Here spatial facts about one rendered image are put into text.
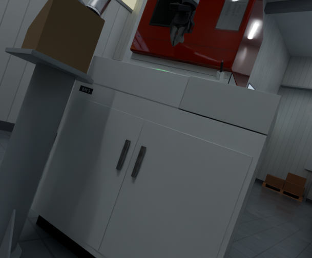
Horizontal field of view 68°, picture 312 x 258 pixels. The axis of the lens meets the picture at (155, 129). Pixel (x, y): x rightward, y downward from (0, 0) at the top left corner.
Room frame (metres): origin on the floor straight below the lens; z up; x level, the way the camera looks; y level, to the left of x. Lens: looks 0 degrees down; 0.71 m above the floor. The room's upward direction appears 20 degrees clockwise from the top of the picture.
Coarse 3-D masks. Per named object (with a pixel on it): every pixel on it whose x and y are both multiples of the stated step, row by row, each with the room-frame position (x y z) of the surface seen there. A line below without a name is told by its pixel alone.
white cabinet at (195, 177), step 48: (96, 96) 1.17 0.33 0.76; (96, 144) 1.12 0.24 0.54; (144, 144) 1.01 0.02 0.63; (192, 144) 0.92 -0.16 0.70; (240, 144) 0.85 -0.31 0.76; (48, 192) 1.20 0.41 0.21; (96, 192) 1.08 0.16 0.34; (144, 192) 0.97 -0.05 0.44; (192, 192) 0.89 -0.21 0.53; (240, 192) 0.82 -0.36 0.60; (96, 240) 1.04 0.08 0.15; (144, 240) 0.94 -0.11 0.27; (192, 240) 0.86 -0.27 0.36
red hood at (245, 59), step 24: (168, 0) 1.75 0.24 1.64; (216, 0) 1.59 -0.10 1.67; (240, 0) 1.52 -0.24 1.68; (144, 24) 1.82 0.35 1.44; (168, 24) 1.72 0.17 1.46; (216, 24) 1.57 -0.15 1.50; (240, 24) 1.50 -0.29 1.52; (144, 48) 1.78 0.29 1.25; (168, 48) 1.70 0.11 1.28; (192, 48) 1.62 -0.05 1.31; (216, 48) 1.54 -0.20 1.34; (240, 48) 1.53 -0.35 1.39; (240, 72) 1.76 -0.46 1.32
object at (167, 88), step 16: (96, 64) 1.20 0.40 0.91; (112, 64) 1.15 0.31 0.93; (128, 64) 1.11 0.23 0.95; (96, 80) 1.18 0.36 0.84; (112, 80) 1.14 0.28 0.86; (128, 80) 1.10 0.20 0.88; (144, 80) 1.06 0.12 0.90; (160, 80) 1.03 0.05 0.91; (176, 80) 0.99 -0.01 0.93; (144, 96) 1.05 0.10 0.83; (160, 96) 1.01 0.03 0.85; (176, 96) 0.98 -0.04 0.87
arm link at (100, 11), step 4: (92, 0) 1.18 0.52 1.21; (96, 0) 1.18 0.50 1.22; (100, 0) 1.19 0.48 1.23; (104, 0) 1.20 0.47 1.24; (108, 0) 1.22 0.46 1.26; (88, 4) 1.18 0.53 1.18; (92, 4) 1.17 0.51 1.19; (96, 4) 1.17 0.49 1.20; (100, 4) 1.19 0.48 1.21; (104, 4) 1.20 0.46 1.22; (108, 4) 1.24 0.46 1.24; (92, 8) 1.15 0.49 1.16; (96, 8) 1.17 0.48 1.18; (100, 8) 1.19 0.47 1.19; (104, 8) 1.21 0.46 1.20; (96, 12) 1.16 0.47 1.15; (100, 12) 1.20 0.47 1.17; (100, 16) 1.18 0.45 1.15
